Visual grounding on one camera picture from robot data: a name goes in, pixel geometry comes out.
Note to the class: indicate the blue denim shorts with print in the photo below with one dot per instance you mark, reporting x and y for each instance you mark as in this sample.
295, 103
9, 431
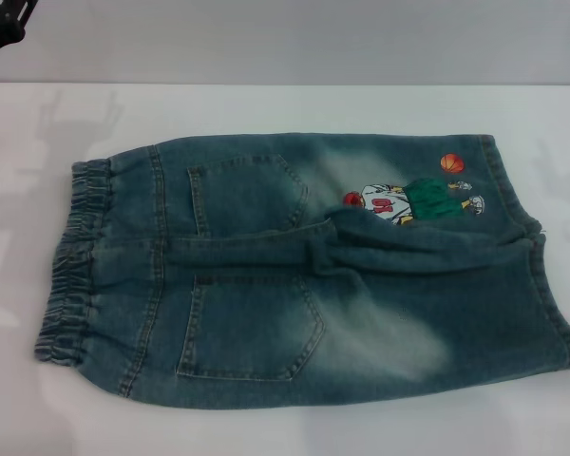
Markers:
275, 304

